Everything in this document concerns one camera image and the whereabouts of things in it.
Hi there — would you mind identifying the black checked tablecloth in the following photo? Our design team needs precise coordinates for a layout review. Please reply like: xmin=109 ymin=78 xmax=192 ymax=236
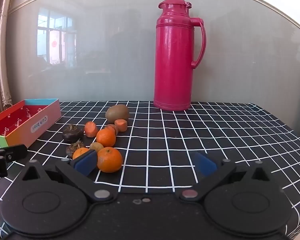
xmin=0 ymin=101 xmax=300 ymax=240

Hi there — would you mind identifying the orange carrot piece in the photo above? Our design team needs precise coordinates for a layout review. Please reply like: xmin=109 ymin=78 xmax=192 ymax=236
xmin=114 ymin=119 xmax=128 ymax=132
xmin=84 ymin=121 xmax=98 ymax=138
xmin=104 ymin=124 xmax=119 ymax=135

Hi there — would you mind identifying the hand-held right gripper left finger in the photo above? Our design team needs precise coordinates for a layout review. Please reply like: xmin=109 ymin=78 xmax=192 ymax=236
xmin=20 ymin=149 xmax=115 ymax=204

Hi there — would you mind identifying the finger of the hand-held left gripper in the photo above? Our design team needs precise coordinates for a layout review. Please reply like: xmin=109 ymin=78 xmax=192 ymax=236
xmin=0 ymin=144 xmax=28 ymax=161

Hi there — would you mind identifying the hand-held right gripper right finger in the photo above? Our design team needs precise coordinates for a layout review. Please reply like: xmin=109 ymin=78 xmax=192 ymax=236
xmin=179 ymin=152 xmax=274 ymax=203

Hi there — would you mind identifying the pink thermos jug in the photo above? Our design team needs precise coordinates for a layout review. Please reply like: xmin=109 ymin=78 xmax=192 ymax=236
xmin=153 ymin=0 xmax=207 ymax=111

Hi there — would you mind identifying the red cardboard box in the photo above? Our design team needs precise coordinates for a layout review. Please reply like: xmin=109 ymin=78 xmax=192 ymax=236
xmin=0 ymin=98 xmax=62 ymax=148

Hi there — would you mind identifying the beige lace-trimmed curtain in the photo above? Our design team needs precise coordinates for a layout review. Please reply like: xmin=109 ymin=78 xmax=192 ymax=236
xmin=0 ymin=0 xmax=19 ymax=120

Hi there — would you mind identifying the brown kiwi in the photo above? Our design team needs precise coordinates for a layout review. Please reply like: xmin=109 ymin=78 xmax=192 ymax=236
xmin=105 ymin=104 xmax=129 ymax=125

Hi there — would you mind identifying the dark water chestnut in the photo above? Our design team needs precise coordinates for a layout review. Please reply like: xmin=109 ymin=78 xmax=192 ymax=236
xmin=62 ymin=124 xmax=83 ymax=143
xmin=66 ymin=141 xmax=86 ymax=158

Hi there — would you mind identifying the orange tangerine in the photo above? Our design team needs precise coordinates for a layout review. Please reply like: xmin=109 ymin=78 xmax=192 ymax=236
xmin=97 ymin=147 xmax=123 ymax=173
xmin=96 ymin=128 xmax=116 ymax=147
xmin=72 ymin=147 xmax=90 ymax=160

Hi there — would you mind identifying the small green-brown kiwi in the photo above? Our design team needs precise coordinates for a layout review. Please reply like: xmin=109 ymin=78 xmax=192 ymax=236
xmin=89 ymin=142 xmax=105 ymax=153

